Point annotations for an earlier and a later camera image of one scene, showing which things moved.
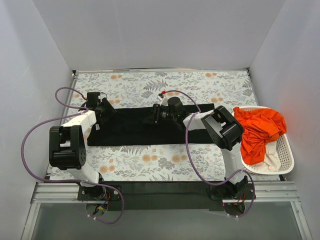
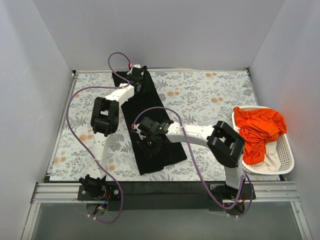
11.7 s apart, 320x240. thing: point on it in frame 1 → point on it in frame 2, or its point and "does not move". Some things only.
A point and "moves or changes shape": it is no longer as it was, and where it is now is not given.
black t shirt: x=125 y=127 moves or changes shape
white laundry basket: x=285 y=150 does not move
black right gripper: x=155 y=113 → x=149 y=147
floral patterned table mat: x=161 y=162 does not move
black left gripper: x=104 y=108 → x=139 y=83
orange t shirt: x=260 y=125 does not move
